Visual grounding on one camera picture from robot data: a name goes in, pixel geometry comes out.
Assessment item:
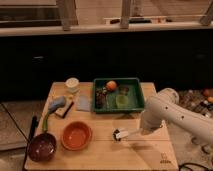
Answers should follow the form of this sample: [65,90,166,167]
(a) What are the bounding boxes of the green plastic tray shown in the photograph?
[91,78,144,114]

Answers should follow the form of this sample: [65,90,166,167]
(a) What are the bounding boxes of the white dish brush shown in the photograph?
[112,128,142,142]

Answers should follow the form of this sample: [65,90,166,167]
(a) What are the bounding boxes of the black cable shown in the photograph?
[178,162,213,171]

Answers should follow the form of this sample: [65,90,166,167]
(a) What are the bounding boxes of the green handled utensil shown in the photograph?
[42,112,50,133]

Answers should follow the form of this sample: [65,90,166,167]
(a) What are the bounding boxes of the orange fruit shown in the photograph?
[106,81,117,91]

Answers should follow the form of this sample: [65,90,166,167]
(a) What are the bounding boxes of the red orange bowl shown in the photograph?
[61,121,92,151]

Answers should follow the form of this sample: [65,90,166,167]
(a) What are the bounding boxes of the wooden cutting board table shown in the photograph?
[24,82,180,171]

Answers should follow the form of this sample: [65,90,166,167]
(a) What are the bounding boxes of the dark brown food pile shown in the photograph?
[95,87,107,108]

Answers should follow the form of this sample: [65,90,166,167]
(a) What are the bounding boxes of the small green cup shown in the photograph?
[116,95,128,108]

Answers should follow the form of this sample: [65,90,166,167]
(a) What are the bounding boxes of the grey cloth square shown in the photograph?
[77,95,91,112]

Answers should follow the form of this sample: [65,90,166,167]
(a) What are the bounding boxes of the dark purple bowl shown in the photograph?
[27,133,56,162]

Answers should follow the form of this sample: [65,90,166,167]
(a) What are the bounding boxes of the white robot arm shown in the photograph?
[140,88,213,145]

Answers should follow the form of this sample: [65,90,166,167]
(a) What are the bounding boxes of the white cup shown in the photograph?
[65,78,79,93]

